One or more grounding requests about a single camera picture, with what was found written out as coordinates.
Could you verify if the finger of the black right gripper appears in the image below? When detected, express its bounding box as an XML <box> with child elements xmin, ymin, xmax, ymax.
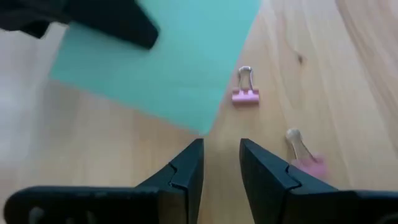
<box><xmin>0</xmin><ymin>0</ymin><xmax>72</xmax><ymax>40</ymax></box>
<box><xmin>67</xmin><ymin>0</ymin><xmax>160</xmax><ymax>50</ymax></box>

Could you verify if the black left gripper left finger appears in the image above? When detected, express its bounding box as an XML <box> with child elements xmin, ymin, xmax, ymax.
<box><xmin>3</xmin><ymin>138</ymin><xmax>205</xmax><ymax>224</ymax></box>

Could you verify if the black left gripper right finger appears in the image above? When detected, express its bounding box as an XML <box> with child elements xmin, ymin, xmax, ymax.
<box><xmin>239</xmin><ymin>138</ymin><xmax>398</xmax><ymax>224</ymax></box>

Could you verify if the teal sticky note pad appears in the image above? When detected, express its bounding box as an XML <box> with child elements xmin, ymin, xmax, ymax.
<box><xmin>49</xmin><ymin>0</ymin><xmax>262</xmax><ymax>137</ymax></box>

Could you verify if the pink binder clip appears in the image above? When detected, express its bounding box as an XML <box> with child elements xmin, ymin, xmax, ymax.
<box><xmin>285</xmin><ymin>128</ymin><xmax>330</xmax><ymax>182</ymax></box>
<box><xmin>231</xmin><ymin>65</ymin><xmax>261</xmax><ymax>107</ymax></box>

